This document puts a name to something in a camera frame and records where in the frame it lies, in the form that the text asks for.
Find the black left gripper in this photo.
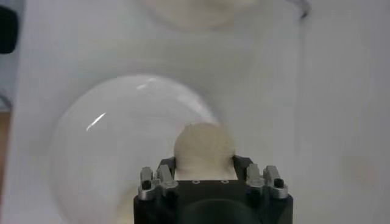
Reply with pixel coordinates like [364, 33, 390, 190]
[0, 5, 20, 55]

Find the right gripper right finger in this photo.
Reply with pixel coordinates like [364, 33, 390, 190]
[233, 155, 289, 200]

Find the large white round plate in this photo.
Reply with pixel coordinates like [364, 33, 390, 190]
[48, 74, 222, 224]

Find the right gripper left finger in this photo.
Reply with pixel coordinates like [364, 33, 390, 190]
[138, 156, 179, 201]

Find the white steamed baozi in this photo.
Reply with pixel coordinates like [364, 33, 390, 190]
[173, 121, 238, 181]

